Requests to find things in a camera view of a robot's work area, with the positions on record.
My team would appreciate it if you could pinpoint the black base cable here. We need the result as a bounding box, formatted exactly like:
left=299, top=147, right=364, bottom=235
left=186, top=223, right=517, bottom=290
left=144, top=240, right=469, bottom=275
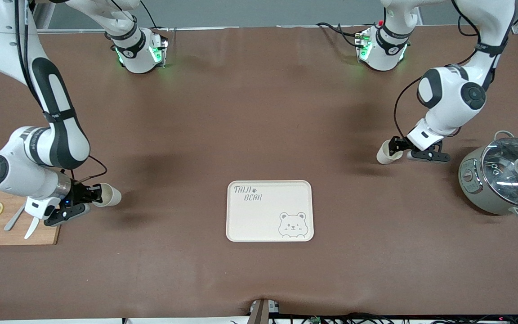
left=316, top=22, right=364, bottom=45

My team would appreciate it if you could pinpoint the glass pot lid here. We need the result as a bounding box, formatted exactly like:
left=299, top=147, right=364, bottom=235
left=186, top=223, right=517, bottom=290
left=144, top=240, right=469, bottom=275
left=481, top=137, right=518, bottom=208

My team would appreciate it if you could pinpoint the white kitchen utensil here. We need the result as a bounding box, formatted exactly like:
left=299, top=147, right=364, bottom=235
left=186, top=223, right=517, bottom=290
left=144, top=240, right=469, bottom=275
left=24, top=215, right=40, bottom=240

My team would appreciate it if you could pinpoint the grey kitchen utensil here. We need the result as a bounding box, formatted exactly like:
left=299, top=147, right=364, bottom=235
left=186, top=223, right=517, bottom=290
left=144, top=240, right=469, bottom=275
left=4, top=205, right=26, bottom=232

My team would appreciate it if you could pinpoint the cream tray with bear print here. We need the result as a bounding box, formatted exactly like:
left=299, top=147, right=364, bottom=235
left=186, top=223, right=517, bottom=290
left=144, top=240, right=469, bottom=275
left=226, top=180, right=314, bottom=243

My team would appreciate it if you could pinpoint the grey-green electric cooking pot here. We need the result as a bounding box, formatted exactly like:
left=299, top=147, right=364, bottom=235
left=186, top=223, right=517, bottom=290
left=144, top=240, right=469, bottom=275
left=458, top=130, right=518, bottom=221

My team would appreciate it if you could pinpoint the white paper cup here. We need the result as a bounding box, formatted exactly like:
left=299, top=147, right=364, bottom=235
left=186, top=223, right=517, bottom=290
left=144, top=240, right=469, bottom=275
left=92, top=182, right=122, bottom=208
left=376, top=139, right=404, bottom=165

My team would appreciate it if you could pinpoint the wooden cutting board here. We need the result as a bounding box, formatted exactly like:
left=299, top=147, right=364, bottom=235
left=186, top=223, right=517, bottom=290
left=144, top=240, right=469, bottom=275
left=0, top=181, right=61, bottom=246

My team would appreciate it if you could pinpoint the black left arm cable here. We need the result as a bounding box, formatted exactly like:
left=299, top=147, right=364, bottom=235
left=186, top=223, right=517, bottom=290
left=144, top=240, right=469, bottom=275
left=393, top=0, right=511, bottom=141

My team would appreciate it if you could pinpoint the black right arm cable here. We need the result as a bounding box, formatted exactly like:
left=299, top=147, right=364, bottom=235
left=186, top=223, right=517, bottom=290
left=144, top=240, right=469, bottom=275
left=71, top=154, right=108, bottom=184

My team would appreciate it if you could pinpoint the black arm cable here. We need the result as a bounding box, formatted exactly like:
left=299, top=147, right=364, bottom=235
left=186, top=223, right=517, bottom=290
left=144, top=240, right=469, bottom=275
left=71, top=154, right=108, bottom=184
left=393, top=0, right=511, bottom=141

